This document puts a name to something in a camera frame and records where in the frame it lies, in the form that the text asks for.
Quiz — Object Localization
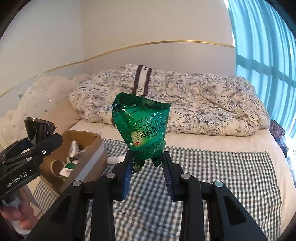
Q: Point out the floral duvet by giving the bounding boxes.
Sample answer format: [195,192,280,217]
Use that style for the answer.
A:
[69,64,270,137]

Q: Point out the green white carton box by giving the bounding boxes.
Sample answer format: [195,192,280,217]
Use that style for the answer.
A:
[59,160,79,181]

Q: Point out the cardboard box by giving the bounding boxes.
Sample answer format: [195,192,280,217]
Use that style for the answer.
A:
[40,131,108,194]

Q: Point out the left hand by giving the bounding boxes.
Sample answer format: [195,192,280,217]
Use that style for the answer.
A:
[1,189,38,230]

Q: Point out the grey tape roll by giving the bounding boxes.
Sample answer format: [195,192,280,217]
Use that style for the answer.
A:
[50,160,65,177]

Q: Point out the white mattress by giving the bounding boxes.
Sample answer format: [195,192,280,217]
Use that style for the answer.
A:
[68,119,296,197]

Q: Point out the green medicine bag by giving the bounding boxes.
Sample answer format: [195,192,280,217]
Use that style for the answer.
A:
[111,92,171,173]

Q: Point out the checkered blanket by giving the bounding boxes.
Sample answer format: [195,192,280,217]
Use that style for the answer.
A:
[29,139,281,240]

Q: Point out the black funnel cup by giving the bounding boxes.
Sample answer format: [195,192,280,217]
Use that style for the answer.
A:
[24,117,56,145]

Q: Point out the white tufted headboard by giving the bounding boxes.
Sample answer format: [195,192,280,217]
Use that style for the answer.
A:
[1,74,89,150]

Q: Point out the beige pillow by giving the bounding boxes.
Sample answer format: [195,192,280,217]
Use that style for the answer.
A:
[50,100,81,134]

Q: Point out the blue window curtain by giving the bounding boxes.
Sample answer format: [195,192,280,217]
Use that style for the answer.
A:
[225,1,295,138]

